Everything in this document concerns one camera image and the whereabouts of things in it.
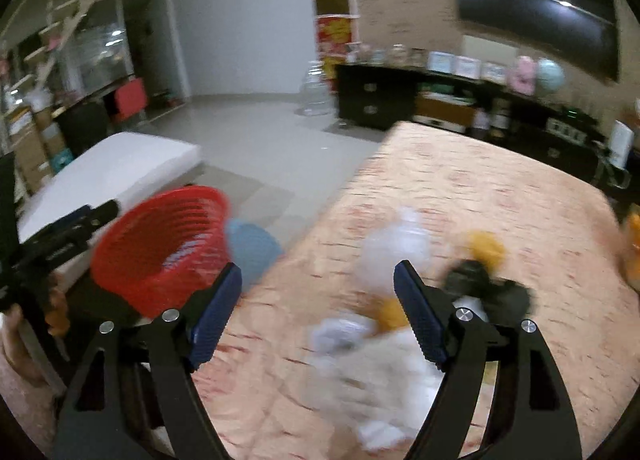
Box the clear large water jug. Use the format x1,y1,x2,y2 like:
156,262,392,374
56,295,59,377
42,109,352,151
299,61,334,117

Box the white picture frame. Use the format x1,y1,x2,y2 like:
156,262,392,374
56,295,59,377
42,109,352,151
454,55,483,80

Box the red chair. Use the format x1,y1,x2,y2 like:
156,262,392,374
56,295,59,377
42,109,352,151
115,78,149,123

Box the rose pattern tablecloth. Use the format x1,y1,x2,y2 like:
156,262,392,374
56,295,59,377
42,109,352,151
194,122,639,459

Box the white staircase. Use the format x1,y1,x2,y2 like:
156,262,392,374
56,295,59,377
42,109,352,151
1,0,98,114

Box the light blue plastic stool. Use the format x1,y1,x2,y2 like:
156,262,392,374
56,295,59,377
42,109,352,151
226,219,283,293

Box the bowl of oranges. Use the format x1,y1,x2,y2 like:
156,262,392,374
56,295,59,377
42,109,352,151
622,211,639,288

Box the small picture frame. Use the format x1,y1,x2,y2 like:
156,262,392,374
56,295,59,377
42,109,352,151
480,62,508,86

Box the red plastic mesh basket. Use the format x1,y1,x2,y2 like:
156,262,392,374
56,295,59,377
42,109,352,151
90,186,231,319

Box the pink plush toy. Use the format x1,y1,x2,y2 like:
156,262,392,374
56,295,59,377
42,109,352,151
508,55,537,96

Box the light blue globe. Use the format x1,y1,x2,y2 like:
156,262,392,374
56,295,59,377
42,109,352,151
536,58,565,96

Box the clear plastic bag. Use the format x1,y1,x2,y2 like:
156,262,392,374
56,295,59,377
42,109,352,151
352,207,432,298

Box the black tv cabinet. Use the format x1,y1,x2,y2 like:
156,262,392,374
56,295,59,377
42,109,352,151
334,64,611,182

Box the red festive wall poster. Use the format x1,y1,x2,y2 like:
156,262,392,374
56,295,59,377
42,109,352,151
316,14,356,82

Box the black plastic bag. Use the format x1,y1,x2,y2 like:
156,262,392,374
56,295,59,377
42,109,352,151
442,260,532,327

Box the yellow foam fruit net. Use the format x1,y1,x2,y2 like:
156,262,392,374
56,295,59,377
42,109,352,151
468,231,506,274

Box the wall mounted black television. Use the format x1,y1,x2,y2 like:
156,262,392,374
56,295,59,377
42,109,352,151
457,0,620,81

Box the white cushioned sofa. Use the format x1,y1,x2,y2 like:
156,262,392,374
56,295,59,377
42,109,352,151
18,132,204,240

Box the white router box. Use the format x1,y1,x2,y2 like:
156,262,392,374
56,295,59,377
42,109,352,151
608,120,634,170

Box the stacked cardboard boxes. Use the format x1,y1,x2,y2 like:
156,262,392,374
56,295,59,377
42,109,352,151
9,106,74,194

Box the blue picture frame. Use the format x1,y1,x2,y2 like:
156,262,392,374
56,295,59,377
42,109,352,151
426,51,456,75

